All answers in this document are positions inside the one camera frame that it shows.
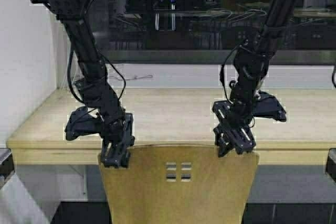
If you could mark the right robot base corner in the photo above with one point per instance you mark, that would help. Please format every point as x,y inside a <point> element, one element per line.
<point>331,164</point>

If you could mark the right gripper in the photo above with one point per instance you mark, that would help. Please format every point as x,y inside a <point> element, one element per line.
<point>232,132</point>

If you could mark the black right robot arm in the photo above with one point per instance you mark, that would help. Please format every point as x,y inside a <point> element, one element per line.
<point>246,101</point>

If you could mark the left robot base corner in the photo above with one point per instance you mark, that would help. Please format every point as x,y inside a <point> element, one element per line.
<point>7,166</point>

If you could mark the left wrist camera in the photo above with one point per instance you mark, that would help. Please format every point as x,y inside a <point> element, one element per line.
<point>82,123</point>

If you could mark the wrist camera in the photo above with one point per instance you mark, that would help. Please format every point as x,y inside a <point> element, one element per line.
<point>82,123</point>
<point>268,106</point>

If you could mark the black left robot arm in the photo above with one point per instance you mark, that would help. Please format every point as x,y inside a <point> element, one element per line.
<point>102,112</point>

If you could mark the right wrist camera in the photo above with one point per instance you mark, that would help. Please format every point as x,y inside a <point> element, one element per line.
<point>268,106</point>

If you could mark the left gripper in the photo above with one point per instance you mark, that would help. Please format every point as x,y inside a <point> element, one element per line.
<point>116,139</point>

